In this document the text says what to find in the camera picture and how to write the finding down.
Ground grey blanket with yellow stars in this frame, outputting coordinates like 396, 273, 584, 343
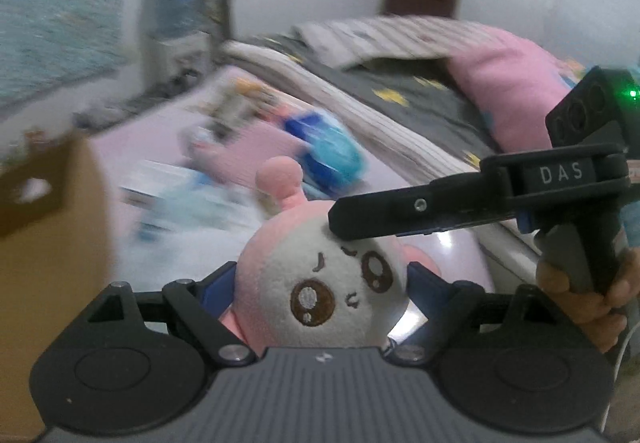
260, 35, 506, 158

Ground pink and white plush toy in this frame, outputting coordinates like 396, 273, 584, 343
217, 157, 493, 358

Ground light blue checked towel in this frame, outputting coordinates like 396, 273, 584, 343
122, 162, 253, 244

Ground peach wet wipes pack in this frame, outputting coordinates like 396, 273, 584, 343
200, 77, 288, 144

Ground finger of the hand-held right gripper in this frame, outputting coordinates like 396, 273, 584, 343
327, 173, 521, 241

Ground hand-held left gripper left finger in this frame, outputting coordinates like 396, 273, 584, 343
87, 261, 253, 366

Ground brown cardboard box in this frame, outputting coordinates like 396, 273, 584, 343
0, 132, 117, 440

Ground person's right hand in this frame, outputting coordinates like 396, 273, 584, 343
536, 248, 635, 355

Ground striped white blanket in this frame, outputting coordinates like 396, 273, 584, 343
222, 15, 501, 184

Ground blue plastic packet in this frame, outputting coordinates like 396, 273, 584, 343
284, 109, 367, 198

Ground pink pillow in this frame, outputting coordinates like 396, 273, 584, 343
444, 27, 593, 161

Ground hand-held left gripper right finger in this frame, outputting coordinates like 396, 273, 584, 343
387, 263, 566, 366

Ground large blue water bottle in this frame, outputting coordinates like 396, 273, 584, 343
139, 0, 213, 91

